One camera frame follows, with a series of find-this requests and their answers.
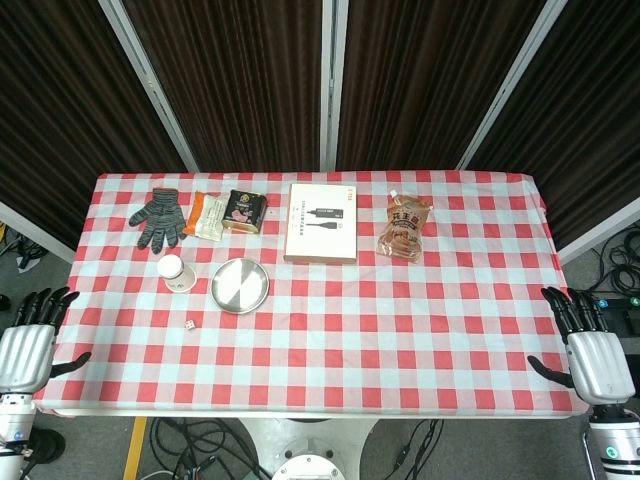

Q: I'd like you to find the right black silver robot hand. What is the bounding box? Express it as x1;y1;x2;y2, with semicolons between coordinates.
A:
527;285;636;405

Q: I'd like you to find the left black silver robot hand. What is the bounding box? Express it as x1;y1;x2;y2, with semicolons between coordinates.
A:
0;286;93;396

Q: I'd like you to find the orange white snack packet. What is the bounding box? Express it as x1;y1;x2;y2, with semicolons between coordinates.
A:
182;191;229;242

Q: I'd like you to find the black power strip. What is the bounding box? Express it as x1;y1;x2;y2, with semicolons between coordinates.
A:
592;294;640;329

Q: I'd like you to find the white partition post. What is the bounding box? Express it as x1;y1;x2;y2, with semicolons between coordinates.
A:
98;0;202;174
455;0;569;171
555;196;640;264
319;0;350;172
0;199;77;264

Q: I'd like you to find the red white checkered tablecloth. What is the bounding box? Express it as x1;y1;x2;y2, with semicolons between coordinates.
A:
33;171;591;417

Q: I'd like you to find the black floor cable bundle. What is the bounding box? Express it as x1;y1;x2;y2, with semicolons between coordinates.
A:
592;232;640;297
148;417;274;480
387;418;446;480

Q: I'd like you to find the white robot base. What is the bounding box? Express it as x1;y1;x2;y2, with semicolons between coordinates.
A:
234;417;382;480

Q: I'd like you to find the white cable product box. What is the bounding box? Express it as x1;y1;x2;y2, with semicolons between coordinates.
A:
283;183;358;265

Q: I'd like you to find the dark corrugated partition panel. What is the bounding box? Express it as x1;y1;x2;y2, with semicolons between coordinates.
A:
469;0;640;251
122;0;332;174
337;0;547;172
0;0;187;251

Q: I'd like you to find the grey knitted glove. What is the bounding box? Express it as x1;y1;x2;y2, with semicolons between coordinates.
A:
128;187;187;252

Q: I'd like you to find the black luncheon meat tin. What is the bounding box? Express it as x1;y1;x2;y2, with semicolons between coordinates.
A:
221;189;269;234

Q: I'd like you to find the round metal plate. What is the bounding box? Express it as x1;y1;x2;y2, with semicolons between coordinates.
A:
210;257;271;315

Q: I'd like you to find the white paper cup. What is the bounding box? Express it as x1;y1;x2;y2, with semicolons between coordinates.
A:
156;253;196;294

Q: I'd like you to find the brown peanut spout pouch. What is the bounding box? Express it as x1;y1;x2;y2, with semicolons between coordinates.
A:
377;189;434;261

